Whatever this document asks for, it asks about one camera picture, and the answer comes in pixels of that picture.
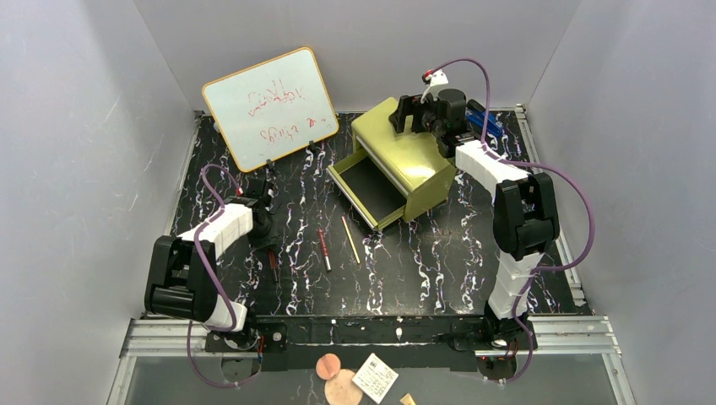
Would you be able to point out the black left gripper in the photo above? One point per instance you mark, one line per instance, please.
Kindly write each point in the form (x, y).
(260, 186)

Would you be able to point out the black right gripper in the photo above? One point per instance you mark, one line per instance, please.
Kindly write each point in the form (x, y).
(407, 111)

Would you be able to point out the dark red makeup pencil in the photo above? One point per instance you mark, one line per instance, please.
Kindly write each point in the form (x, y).
(324, 250)

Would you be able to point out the green metal drawer box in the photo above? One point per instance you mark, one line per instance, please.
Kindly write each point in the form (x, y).
(390, 175)

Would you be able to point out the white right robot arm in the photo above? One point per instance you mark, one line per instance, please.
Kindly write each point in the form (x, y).
(525, 217)

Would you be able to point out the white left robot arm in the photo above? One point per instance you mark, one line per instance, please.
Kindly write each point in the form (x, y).
(179, 284)

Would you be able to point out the thin tan makeup pencil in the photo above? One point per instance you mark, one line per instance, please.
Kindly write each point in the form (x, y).
(351, 240)

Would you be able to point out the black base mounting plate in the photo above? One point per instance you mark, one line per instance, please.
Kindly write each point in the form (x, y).
(363, 341)

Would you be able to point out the small pink round pad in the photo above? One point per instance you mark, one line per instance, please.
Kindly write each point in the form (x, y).
(328, 366)

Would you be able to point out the large pink round pad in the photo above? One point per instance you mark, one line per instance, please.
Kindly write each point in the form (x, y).
(341, 390)

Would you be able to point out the white printed paper card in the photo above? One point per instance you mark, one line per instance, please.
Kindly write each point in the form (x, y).
(375, 378)

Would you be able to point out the small tan wood piece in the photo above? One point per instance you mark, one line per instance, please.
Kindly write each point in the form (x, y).
(407, 399)

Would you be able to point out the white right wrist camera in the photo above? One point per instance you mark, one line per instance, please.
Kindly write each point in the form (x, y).
(435, 81)

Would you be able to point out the whiteboard with orange frame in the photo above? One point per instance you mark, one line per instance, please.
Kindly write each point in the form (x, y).
(272, 109)

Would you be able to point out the aluminium right side rail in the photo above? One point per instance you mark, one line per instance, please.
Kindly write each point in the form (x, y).
(545, 177)

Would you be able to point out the aluminium frame rail front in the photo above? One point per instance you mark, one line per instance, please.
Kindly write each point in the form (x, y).
(554, 335)

